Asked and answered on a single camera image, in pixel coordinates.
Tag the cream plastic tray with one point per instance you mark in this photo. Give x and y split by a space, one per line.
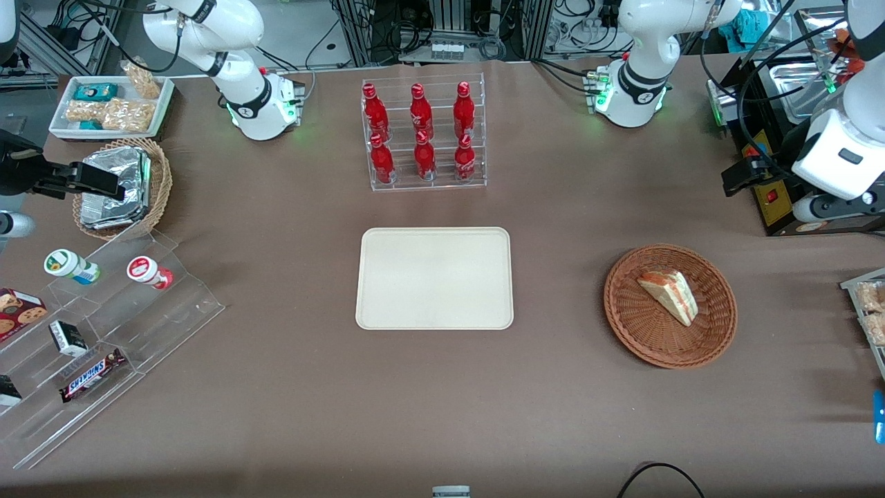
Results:
434 278

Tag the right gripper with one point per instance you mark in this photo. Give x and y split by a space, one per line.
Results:
15 173

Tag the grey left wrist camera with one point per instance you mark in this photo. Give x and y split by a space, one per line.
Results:
836 207

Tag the stainless steel pan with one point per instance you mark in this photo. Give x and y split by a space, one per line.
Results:
795 90

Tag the triangular sandwich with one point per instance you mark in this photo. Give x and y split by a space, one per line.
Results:
669 296

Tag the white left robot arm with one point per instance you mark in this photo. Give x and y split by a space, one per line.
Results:
639 69

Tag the white rectangular snack tray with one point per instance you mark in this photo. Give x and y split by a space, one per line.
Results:
62 128

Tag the red capped yogurt bottle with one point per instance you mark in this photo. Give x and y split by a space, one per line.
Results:
146 271

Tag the teal cloth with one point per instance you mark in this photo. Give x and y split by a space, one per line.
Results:
755 26

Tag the black yellow control box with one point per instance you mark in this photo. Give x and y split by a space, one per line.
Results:
773 209

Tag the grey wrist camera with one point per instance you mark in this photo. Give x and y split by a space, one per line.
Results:
836 207
15 225

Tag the light tan wicker basket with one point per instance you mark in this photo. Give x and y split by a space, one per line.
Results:
160 183

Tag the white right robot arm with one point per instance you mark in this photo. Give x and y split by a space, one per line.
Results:
238 76

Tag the clear acrylic bottle rack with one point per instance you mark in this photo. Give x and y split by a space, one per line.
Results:
442 185

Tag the red cola bottle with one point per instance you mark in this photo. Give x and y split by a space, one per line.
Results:
424 159
464 112
421 114
375 114
464 160
382 162

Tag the small grey device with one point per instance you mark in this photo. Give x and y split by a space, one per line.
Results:
451 492

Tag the aluminium frame stand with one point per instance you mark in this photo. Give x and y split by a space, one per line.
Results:
41 43

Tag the foil wrapped pack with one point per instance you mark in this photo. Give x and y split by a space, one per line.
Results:
121 162
104 216

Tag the red cookie box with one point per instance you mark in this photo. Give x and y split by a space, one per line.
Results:
19 312

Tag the small teal snack packet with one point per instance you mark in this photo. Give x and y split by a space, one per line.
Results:
90 125

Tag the aluminium frame equipment rack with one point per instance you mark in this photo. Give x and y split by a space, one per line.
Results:
532 28

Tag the clear bag of nuts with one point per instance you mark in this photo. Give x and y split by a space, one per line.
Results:
143 81
129 116
86 111

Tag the small black white carton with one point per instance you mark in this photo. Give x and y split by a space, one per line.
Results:
68 338

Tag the clear acrylic stepped shelf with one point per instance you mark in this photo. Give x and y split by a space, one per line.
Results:
166 318

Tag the small metal green device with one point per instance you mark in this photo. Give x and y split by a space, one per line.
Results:
719 104

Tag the orange plastic item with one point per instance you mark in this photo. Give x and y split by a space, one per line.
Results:
845 50

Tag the green capped yogurt bottle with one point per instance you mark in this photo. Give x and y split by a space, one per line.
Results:
69 265

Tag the blue plastic item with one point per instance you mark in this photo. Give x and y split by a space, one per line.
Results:
880 418

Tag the brown round wicker basket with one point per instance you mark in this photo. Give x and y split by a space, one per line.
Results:
643 332

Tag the black white snack pack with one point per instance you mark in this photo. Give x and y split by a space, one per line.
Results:
8 391

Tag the white power strip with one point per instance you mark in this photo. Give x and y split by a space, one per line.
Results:
446 51

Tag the clear bag of crackers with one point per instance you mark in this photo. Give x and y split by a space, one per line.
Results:
872 297
877 330

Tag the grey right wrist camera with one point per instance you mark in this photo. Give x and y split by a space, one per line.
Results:
15 225

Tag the Snickers chocolate bar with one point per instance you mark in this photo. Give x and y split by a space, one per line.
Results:
92 375

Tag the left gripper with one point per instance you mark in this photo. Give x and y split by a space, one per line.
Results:
783 155

